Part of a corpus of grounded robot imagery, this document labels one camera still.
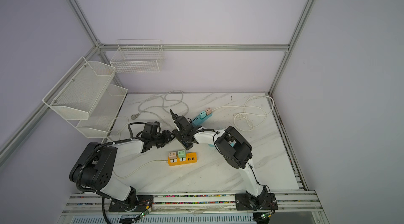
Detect pink plug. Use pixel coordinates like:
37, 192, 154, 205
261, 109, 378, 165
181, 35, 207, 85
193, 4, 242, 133
205, 108, 212, 116
168, 152, 177, 160

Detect green plug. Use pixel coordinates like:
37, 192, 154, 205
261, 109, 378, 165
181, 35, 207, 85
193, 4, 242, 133
177, 150, 186, 158

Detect orange power strip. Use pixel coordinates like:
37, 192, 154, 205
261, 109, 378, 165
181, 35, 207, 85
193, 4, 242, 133
167, 152, 197, 167

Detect black power strip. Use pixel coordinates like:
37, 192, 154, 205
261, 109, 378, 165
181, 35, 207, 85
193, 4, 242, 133
177, 136, 194, 150

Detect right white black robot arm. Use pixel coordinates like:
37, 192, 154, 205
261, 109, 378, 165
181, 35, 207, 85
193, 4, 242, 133
169, 110, 270, 210

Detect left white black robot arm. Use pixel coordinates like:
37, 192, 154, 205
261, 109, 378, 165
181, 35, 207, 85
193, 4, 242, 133
69, 121, 174, 201

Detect teal plug on blue strip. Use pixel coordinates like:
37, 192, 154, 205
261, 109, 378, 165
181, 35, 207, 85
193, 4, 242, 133
199, 111, 206, 119

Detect pink plug on blue strip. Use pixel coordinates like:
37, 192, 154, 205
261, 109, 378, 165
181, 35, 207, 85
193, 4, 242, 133
205, 108, 212, 116

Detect blue power strip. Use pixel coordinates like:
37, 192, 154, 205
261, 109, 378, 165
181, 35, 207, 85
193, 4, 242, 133
191, 111, 212, 126

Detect lower white mesh shelf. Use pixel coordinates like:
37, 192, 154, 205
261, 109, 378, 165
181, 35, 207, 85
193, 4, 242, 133
76, 85, 127, 138

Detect white mesh shelf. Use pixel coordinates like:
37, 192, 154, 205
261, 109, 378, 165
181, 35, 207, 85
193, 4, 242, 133
42, 57, 116, 120
76, 85, 127, 138

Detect upper white mesh shelf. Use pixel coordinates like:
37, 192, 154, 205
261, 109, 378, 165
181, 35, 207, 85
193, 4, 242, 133
42, 57, 116, 120

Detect grey cable of black strip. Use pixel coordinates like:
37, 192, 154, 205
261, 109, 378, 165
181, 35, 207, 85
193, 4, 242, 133
130, 90, 190, 122

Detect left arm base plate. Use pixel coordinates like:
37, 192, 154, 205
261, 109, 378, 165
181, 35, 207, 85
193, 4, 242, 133
108, 195, 154, 212

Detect white cable of blue strip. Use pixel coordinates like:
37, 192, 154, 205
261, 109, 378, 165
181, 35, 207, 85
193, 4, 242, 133
210, 95, 275, 131

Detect white wire basket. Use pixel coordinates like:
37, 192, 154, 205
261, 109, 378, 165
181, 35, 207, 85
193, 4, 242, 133
110, 39, 165, 73

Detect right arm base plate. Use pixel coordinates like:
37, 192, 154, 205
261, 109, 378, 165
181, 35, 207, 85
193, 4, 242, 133
235, 193, 278, 211

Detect aluminium mounting rail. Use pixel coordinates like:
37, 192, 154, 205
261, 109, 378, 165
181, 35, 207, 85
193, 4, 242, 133
62, 191, 324, 216

